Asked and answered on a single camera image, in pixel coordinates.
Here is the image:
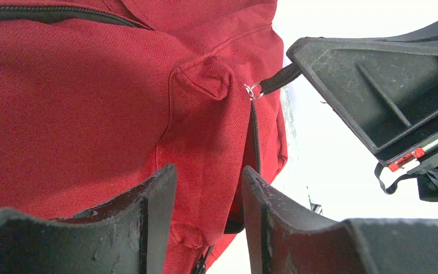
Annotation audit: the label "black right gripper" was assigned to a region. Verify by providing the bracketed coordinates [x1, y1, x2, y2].
[287, 21, 438, 202]

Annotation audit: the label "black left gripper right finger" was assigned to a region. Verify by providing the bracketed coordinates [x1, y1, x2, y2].
[241, 167, 438, 273]

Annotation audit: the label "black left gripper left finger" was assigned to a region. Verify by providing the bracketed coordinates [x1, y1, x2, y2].
[0, 164, 177, 273]

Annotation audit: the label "red student backpack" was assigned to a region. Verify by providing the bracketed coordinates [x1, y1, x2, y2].
[0, 1, 288, 273]

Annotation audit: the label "aluminium frame rail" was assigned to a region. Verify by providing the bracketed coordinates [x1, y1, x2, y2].
[306, 186, 323, 215]

